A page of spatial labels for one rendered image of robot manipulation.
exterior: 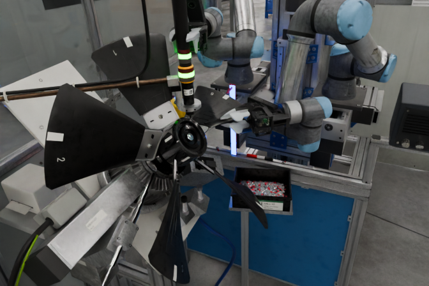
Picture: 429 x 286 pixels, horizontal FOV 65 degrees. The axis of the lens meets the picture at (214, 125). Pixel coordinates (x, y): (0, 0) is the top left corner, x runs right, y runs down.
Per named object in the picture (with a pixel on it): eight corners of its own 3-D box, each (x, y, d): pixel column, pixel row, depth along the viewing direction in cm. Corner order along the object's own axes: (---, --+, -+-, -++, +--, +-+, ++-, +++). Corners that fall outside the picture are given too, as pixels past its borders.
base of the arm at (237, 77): (231, 72, 183) (231, 54, 178) (257, 76, 177) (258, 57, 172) (219, 82, 171) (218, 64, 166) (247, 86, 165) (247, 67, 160)
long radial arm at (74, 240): (110, 180, 100) (130, 166, 93) (126, 199, 102) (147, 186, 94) (29, 255, 78) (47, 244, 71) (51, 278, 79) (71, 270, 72)
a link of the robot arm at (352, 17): (366, 53, 146) (320, -13, 104) (403, 61, 136) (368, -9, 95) (355, 80, 147) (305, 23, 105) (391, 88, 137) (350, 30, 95)
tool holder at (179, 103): (172, 114, 95) (167, 82, 90) (169, 104, 101) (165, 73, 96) (203, 110, 96) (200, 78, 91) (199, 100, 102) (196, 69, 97)
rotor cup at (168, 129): (135, 159, 91) (163, 139, 83) (152, 122, 101) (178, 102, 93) (175, 187, 96) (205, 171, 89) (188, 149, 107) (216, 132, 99)
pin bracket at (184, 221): (158, 216, 106) (174, 209, 101) (168, 207, 111) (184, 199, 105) (168, 232, 106) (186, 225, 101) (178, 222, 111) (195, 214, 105)
